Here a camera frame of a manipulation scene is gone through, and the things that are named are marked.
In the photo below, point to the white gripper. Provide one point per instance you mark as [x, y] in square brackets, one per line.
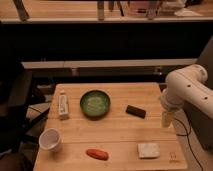
[170, 102]

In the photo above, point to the red pepper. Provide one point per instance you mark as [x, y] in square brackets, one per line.
[97, 154]

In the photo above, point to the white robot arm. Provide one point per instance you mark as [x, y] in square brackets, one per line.
[186, 84]

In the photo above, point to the black rectangular block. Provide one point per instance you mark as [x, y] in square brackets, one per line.
[136, 111]

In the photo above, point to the white sponge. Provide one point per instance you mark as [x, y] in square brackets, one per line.
[148, 150]

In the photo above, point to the green bowl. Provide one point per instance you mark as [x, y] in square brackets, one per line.
[95, 103]

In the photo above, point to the white tube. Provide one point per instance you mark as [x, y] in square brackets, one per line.
[63, 107]

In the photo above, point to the white paper cup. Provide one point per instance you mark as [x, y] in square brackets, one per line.
[50, 140]

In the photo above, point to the black office chair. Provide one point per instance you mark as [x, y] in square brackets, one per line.
[17, 93]

